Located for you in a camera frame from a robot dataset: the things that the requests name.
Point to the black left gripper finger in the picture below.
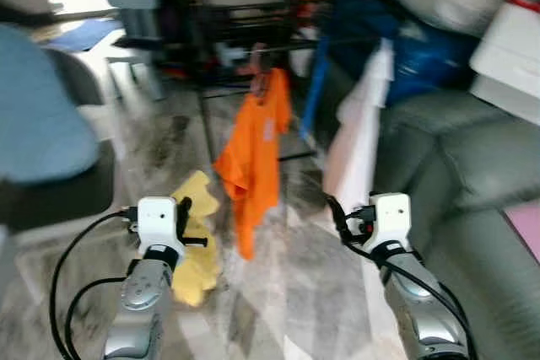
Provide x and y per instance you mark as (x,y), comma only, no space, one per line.
(184,206)

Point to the white t-shirt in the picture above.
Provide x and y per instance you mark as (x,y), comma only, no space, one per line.
(359,141)

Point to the black metal drying rack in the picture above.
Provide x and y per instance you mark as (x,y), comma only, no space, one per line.
(295,43)

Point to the orange t-shirt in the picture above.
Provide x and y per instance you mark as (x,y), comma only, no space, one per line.
(253,166)

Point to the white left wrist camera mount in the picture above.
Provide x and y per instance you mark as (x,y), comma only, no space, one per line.
(156,218)

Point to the pink paper sheet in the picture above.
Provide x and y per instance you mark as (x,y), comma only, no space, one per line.
(527,229)

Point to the pink plastic hanger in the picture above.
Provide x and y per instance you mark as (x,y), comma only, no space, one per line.
(257,65)

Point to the light blue cushion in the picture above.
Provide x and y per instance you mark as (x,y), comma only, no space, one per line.
(42,107)

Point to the white grey folding chair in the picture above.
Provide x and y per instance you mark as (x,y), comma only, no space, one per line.
(59,200)

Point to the blue floor mat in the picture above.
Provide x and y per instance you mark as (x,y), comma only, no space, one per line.
(80,34)

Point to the yellow garment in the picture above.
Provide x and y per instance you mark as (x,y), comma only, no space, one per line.
(198,276)

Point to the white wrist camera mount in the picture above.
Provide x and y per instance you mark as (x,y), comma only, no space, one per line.
(392,217)
(156,218)

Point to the blue plastic hanger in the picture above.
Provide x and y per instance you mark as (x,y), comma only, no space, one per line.
(316,90)

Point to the dark green leather sofa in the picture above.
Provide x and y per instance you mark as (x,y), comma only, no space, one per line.
(456,149)

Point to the dark blue storage box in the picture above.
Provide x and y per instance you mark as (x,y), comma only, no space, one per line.
(422,56)

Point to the white printer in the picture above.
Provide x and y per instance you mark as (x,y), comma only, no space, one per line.
(510,56)

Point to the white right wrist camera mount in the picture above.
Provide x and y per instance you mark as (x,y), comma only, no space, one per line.
(392,217)

